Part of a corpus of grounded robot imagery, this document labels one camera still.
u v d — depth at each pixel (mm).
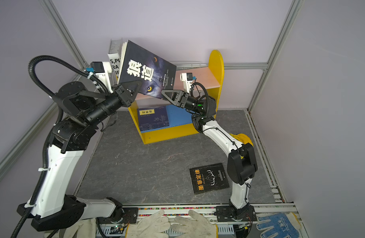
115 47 593
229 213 737
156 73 535
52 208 376
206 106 535
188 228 706
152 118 916
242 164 480
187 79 578
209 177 845
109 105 423
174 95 585
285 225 706
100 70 416
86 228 686
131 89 488
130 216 733
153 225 709
